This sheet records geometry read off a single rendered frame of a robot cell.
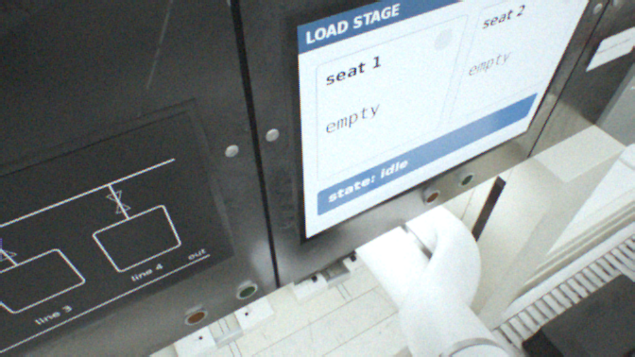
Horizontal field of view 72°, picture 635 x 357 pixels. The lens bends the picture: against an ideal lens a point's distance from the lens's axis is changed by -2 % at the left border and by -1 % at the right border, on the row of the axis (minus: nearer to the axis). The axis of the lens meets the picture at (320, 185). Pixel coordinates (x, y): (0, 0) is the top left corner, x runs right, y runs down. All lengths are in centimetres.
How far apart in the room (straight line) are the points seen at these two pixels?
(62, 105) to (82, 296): 15
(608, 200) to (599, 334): 40
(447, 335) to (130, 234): 33
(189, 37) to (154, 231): 14
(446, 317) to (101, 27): 43
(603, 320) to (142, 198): 107
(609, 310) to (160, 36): 113
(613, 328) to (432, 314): 72
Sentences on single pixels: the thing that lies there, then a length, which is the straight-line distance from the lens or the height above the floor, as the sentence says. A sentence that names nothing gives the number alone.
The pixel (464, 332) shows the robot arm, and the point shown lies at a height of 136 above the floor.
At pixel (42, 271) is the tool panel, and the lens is 32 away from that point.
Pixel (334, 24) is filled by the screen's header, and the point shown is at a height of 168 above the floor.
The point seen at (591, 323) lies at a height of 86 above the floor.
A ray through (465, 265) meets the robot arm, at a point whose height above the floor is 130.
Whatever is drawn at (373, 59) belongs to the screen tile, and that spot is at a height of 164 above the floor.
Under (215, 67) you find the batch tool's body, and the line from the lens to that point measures 25.
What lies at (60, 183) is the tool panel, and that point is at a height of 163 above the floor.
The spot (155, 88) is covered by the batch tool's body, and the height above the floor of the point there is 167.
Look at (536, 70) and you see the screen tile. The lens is 47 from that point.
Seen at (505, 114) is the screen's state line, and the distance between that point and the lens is 48.
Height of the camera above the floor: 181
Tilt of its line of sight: 50 degrees down
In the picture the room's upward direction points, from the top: straight up
